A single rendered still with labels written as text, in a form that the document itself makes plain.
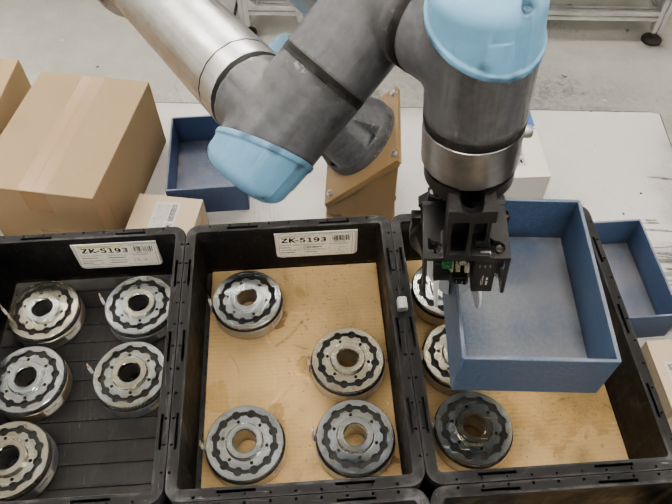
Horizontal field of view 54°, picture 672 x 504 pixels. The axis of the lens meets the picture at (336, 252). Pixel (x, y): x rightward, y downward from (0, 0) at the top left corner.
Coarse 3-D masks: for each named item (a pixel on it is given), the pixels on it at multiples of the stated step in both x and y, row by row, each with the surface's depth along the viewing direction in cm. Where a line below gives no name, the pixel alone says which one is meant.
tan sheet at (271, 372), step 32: (288, 288) 103; (320, 288) 103; (352, 288) 103; (288, 320) 100; (320, 320) 100; (352, 320) 100; (224, 352) 97; (256, 352) 97; (288, 352) 97; (384, 352) 97; (224, 384) 94; (256, 384) 94; (288, 384) 94; (384, 384) 94; (288, 416) 91; (320, 416) 91; (288, 448) 88; (288, 480) 86
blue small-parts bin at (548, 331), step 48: (528, 240) 79; (576, 240) 74; (528, 288) 75; (576, 288) 73; (480, 336) 71; (528, 336) 71; (576, 336) 71; (480, 384) 66; (528, 384) 66; (576, 384) 66
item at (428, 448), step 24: (408, 216) 99; (600, 264) 93; (408, 288) 91; (408, 312) 89; (624, 312) 89; (408, 336) 87; (624, 336) 87; (648, 384) 83; (432, 432) 79; (432, 456) 78; (432, 480) 76; (456, 480) 77; (480, 480) 76; (504, 480) 76
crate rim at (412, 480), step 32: (224, 224) 98; (256, 224) 98; (288, 224) 98; (320, 224) 98; (352, 224) 98; (384, 224) 98; (192, 256) 95; (384, 256) 95; (192, 288) 92; (416, 416) 80; (416, 448) 78; (320, 480) 76; (352, 480) 76; (384, 480) 76; (416, 480) 76
